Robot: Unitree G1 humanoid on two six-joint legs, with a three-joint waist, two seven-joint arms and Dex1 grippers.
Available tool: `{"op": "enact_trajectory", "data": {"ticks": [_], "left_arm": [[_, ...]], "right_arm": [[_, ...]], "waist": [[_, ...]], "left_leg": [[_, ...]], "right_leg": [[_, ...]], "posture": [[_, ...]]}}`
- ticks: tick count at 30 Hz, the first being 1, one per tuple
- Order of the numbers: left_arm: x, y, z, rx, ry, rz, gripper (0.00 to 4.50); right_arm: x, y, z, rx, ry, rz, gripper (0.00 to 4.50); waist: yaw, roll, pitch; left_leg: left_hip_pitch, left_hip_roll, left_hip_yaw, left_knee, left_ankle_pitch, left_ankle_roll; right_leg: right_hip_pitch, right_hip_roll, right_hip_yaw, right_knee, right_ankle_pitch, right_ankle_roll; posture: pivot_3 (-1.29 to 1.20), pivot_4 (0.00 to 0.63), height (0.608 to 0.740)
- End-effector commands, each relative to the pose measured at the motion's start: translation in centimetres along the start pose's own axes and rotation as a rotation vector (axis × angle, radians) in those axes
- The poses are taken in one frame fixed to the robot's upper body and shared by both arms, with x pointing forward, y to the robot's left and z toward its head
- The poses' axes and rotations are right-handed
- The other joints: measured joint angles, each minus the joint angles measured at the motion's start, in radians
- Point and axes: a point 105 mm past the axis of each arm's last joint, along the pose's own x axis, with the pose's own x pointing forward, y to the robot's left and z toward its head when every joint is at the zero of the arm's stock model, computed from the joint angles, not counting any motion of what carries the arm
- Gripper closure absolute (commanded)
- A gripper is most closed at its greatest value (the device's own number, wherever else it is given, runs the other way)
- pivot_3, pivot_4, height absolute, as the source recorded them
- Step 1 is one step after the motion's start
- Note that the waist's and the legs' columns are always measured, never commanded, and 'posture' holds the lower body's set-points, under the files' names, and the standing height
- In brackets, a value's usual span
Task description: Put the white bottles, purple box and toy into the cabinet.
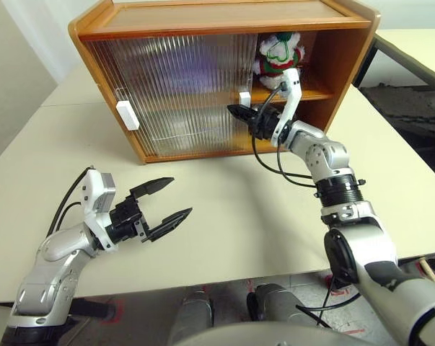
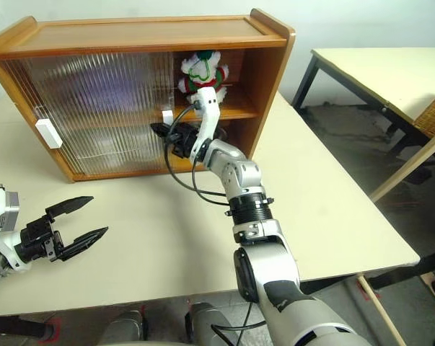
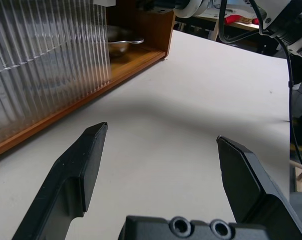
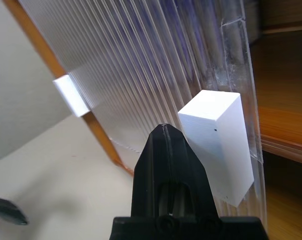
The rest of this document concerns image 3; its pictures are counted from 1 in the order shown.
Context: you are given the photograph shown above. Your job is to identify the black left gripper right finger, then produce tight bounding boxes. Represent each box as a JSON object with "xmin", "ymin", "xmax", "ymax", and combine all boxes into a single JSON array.
[{"xmin": 216, "ymin": 135, "xmax": 302, "ymax": 240}]

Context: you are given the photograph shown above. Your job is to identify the ribbed clear sliding door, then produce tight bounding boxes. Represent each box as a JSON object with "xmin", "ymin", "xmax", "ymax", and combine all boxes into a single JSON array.
[{"xmin": 0, "ymin": 0, "xmax": 112, "ymax": 148}]

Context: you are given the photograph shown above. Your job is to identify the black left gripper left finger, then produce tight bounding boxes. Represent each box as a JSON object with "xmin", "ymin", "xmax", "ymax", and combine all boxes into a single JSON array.
[{"xmin": 12, "ymin": 121, "xmax": 108, "ymax": 240}]

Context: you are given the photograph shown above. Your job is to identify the brown wooden cabinet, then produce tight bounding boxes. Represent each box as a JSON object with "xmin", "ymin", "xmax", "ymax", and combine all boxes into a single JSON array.
[{"xmin": 0, "ymin": 0, "xmax": 176, "ymax": 161}]

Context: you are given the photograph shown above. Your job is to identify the red object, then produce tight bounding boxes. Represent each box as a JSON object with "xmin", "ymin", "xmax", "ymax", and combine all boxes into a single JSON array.
[{"xmin": 224, "ymin": 14, "xmax": 241, "ymax": 25}]

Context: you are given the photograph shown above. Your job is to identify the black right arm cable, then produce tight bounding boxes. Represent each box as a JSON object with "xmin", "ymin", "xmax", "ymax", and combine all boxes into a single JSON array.
[{"xmin": 217, "ymin": 0, "xmax": 302, "ymax": 180}]

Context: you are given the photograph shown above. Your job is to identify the clear glass bowl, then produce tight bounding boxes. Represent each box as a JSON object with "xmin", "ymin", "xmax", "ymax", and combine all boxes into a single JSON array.
[{"xmin": 107, "ymin": 24, "xmax": 145, "ymax": 60}]

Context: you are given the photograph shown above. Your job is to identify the beige table with black legs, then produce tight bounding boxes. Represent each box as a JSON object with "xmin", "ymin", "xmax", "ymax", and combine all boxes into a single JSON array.
[{"xmin": 174, "ymin": 11, "xmax": 288, "ymax": 60}]

